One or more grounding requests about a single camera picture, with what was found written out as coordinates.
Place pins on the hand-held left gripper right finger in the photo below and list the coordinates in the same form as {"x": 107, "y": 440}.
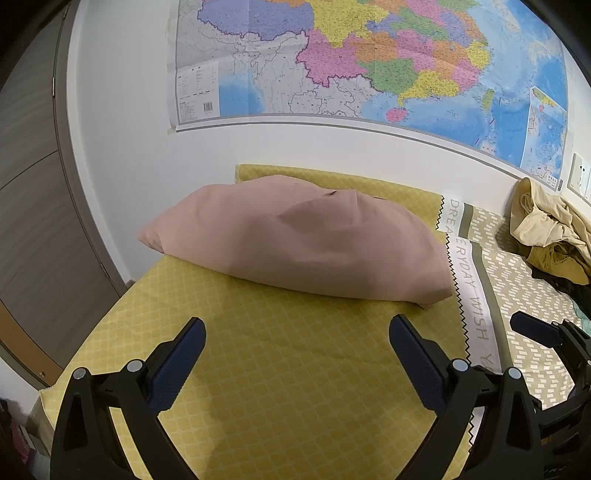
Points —
{"x": 415, "y": 364}

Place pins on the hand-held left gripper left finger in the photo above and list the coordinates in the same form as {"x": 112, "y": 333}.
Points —
{"x": 178, "y": 364}

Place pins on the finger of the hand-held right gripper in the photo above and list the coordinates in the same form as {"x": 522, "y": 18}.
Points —
{"x": 535, "y": 328}

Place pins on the pink jacket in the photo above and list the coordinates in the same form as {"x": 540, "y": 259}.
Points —
{"x": 300, "y": 240}

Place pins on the black garment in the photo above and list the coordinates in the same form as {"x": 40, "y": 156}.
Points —
{"x": 568, "y": 286}

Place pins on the mustard garment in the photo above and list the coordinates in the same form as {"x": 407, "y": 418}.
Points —
{"x": 563, "y": 263}

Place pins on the cream garment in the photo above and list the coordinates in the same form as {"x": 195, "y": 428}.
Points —
{"x": 540, "y": 221}

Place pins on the patterned patchwork bed sheet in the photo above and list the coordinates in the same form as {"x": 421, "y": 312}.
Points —
{"x": 286, "y": 369}

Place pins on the dark cloth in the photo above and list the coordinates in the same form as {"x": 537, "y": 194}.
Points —
{"x": 11, "y": 438}

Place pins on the grey wood wardrobe door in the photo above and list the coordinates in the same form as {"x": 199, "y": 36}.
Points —
{"x": 37, "y": 207}

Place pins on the white wall socket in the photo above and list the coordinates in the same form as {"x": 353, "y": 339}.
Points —
{"x": 579, "y": 173}

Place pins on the colourful wall map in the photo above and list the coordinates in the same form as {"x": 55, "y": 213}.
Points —
{"x": 369, "y": 60}

